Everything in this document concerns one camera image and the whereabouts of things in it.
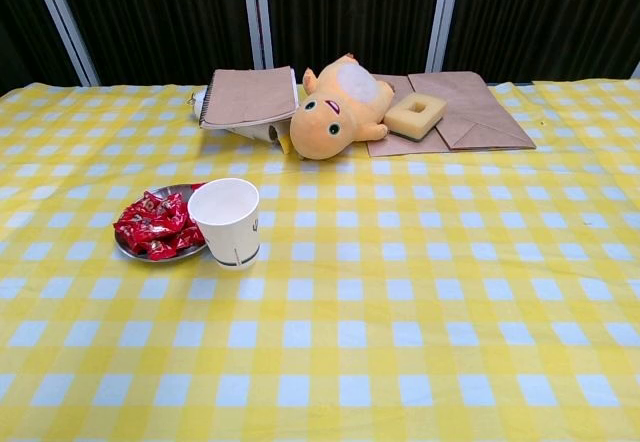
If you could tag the silver metal plate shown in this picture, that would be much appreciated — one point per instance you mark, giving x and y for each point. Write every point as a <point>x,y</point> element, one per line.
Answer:
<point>175,190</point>

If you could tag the black partition panel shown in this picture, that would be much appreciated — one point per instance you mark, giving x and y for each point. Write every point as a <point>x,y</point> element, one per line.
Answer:
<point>160,17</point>
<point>550,17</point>
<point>20,22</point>
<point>350,12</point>

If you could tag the yellow white checked tablecloth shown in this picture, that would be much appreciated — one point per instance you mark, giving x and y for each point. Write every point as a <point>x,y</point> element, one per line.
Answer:
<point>350,312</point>

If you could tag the white paper cup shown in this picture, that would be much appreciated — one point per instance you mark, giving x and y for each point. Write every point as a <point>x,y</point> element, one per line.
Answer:
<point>235,242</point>

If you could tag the brown spiral notebook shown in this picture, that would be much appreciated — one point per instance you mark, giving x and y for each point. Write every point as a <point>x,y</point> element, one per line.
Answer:
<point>250,97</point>

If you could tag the silver partition post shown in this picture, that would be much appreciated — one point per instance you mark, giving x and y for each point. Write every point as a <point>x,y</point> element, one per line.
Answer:
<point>62,22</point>
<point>444,12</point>
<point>255,12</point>

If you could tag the red candy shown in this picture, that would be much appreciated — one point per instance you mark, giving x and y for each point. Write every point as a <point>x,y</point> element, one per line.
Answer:
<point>157,251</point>
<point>190,237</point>
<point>160,202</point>
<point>167,227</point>
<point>198,187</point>
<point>130,227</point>

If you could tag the small white gadget with keyring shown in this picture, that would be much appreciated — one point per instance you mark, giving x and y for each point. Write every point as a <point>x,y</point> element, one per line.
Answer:
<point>200,102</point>

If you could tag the orange plush toy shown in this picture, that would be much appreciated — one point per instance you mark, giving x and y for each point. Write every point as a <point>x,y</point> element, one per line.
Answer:
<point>320,132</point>

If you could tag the white paper box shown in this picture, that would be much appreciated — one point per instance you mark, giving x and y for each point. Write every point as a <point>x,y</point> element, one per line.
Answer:
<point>260,133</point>

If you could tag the yellow square sponge with hole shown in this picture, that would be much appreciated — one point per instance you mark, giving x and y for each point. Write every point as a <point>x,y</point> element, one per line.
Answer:
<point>400,119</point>

